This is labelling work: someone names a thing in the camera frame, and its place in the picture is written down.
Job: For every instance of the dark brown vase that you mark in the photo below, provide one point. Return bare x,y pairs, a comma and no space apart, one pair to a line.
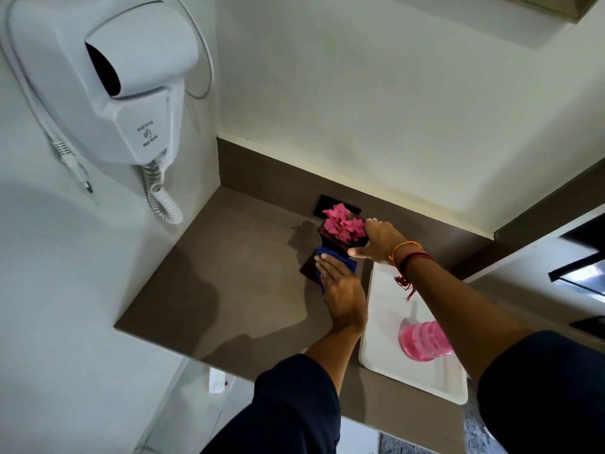
309,269

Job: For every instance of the person's left hand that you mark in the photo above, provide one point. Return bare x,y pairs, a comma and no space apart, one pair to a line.
345,297

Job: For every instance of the pink spray bottle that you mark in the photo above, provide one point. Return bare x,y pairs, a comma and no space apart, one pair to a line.
423,342

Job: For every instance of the dark sleeve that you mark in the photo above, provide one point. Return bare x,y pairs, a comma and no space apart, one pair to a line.
283,411
543,397

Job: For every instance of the framed wall picture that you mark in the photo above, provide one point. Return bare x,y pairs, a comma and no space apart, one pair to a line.
567,4

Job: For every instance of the blue cleaning cloth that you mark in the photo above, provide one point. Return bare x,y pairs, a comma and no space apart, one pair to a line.
345,262

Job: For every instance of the person's left forearm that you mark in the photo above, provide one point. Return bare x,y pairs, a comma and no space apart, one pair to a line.
338,354

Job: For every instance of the black wall socket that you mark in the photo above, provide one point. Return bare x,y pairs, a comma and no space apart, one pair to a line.
326,205

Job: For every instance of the person's right hand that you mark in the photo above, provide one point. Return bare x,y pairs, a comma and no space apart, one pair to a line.
383,241

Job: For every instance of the person's right forearm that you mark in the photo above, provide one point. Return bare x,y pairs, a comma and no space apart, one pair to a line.
463,316

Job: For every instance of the pink flowers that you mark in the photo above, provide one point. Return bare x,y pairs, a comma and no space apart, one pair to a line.
345,224

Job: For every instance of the grey speckled rug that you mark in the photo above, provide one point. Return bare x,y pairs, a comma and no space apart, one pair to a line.
402,446

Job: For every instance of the dark left sleeve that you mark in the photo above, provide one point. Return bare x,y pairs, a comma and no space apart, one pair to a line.
283,411

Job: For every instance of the black flat television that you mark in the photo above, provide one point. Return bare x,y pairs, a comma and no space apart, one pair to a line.
583,241

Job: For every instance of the white rectangular tray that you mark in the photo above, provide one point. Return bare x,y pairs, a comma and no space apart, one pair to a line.
387,345

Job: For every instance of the dark right sleeve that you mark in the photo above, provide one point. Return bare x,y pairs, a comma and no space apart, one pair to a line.
543,397

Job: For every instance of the white wall hair dryer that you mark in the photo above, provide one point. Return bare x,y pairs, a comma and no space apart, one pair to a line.
123,89

